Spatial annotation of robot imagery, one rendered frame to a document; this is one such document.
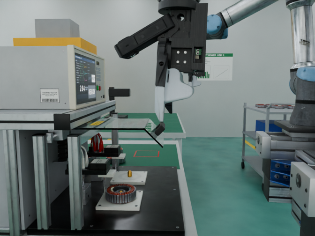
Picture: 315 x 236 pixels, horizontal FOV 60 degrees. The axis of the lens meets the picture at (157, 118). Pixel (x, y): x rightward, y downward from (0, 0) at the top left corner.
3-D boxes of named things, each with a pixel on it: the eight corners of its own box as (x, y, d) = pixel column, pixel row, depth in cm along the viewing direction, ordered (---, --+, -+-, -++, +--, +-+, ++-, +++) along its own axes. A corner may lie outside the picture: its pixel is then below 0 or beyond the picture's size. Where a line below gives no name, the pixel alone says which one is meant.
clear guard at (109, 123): (163, 133, 106) (163, 118, 105) (163, 147, 82) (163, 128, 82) (80, 133, 107) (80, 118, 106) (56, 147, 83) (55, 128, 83)
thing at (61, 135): (69, 136, 89) (69, 124, 89) (62, 140, 83) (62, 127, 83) (56, 136, 89) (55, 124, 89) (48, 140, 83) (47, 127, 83)
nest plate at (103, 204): (143, 193, 107) (143, 190, 107) (139, 210, 93) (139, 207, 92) (105, 193, 108) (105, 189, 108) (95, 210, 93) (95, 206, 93)
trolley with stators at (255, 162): (281, 167, 396) (286, 98, 384) (321, 195, 296) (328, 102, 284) (240, 167, 398) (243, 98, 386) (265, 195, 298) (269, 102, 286)
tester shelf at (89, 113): (115, 108, 143) (115, 100, 142) (70, 130, 75) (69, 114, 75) (32, 108, 144) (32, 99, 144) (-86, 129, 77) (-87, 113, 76)
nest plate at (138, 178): (147, 173, 131) (147, 171, 131) (145, 185, 117) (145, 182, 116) (116, 173, 132) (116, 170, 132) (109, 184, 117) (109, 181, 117)
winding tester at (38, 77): (105, 101, 131) (104, 58, 129) (76, 109, 88) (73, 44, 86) (26, 101, 133) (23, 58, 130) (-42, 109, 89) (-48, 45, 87)
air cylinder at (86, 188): (91, 196, 104) (91, 182, 104) (86, 205, 97) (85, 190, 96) (78, 196, 104) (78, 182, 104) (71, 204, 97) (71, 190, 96)
